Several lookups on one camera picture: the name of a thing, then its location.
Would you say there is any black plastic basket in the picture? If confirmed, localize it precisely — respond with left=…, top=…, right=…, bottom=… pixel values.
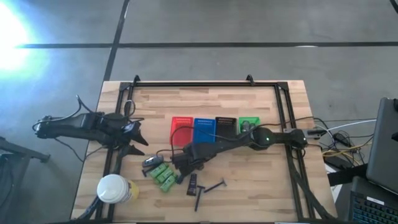
left=215, top=116, right=238, bottom=139

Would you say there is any green battery pack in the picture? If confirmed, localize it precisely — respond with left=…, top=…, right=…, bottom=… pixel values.
left=149, top=162, right=169, bottom=179

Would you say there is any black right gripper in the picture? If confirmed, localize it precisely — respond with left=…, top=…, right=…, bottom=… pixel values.
left=172, top=143, right=216, bottom=177

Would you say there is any black backlit keyboard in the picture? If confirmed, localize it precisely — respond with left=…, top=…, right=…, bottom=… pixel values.
left=348, top=177, right=398, bottom=224

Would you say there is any white cable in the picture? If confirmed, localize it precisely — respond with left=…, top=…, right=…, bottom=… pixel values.
left=313, top=119, right=377, bottom=133

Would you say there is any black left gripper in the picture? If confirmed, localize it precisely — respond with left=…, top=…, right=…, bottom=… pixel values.
left=116, top=120, right=150, bottom=157

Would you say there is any black power adapter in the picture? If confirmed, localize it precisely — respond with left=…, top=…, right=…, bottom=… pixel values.
left=332, top=132, right=351, bottom=146

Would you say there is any red plastic basket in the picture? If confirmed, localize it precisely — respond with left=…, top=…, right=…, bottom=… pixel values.
left=169, top=116, right=194, bottom=147

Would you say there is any yellow cable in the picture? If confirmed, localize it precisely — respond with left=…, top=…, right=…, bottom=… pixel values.
left=322, top=146, right=374, bottom=159

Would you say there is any green travel tube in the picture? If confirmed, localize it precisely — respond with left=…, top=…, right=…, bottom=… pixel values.
left=156, top=167, right=175, bottom=184
left=160, top=174, right=178, bottom=193

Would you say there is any grey laptop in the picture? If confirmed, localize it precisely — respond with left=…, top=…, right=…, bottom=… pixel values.
left=366, top=97, right=398, bottom=195

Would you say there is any grey computer mouse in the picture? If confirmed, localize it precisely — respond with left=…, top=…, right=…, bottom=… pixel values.
left=142, top=154, right=165, bottom=168

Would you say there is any black metal stand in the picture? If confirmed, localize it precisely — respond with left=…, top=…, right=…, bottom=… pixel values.
left=0, top=136, right=50, bottom=224

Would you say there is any white-lidded yellow canister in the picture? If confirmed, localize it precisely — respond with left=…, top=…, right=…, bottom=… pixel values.
left=96, top=174, right=140, bottom=205

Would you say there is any green plastic basket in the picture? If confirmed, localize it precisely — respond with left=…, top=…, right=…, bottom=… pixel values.
left=238, top=116, right=261, bottom=133

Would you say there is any black shave cream tube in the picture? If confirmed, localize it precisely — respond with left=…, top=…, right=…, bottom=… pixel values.
left=186, top=173, right=198, bottom=197

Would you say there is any black aluminium table frame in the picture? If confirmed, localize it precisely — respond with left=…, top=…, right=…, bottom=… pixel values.
left=93, top=74, right=335, bottom=223

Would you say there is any blue plastic basket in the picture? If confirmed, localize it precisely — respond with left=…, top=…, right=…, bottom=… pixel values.
left=192, top=118, right=217, bottom=144

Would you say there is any dark blue disposable razor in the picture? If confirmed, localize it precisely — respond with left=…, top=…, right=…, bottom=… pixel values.
left=203, top=177, right=228, bottom=194
left=141, top=164, right=158, bottom=177
left=194, top=185, right=206, bottom=213

